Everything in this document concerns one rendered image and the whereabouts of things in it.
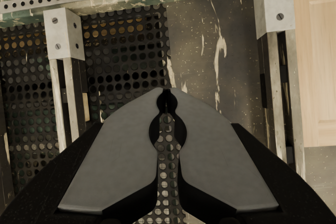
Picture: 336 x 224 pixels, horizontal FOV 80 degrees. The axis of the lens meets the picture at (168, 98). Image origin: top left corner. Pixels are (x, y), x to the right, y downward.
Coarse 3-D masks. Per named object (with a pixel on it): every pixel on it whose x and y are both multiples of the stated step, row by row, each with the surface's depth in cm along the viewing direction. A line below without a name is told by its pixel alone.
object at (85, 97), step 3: (84, 93) 57; (84, 96) 57; (84, 99) 56; (84, 102) 56; (87, 102) 58; (84, 105) 56; (87, 105) 58; (84, 108) 56; (87, 108) 57; (84, 111) 56; (87, 111) 57; (87, 114) 57; (87, 117) 57; (87, 120) 57
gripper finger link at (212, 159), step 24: (168, 96) 12; (192, 96) 11; (192, 120) 9; (216, 120) 9; (192, 144) 8; (216, 144) 8; (240, 144) 8; (192, 168) 7; (216, 168) 7; (240, 168) 7; (192, 192) 6; (216, 192) 6; (240, 192) 6; (264, 192) 6; (216, 216) 6
